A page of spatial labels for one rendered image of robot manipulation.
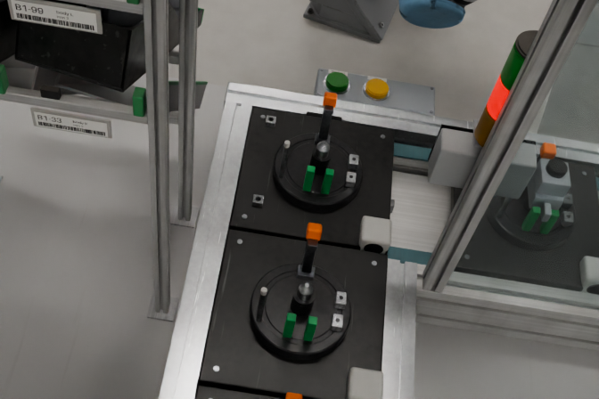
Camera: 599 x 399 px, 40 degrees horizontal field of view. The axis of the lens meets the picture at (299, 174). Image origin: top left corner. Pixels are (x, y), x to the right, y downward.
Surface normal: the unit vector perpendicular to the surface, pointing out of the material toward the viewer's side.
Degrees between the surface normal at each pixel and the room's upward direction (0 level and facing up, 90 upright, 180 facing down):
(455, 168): 90
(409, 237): 0
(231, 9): 0
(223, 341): 0
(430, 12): 116
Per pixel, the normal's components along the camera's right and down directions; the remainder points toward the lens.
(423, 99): 0.12, -0.59
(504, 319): -0.11, 0.79
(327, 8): -0.34, 0.73
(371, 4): 0.75, -0.17
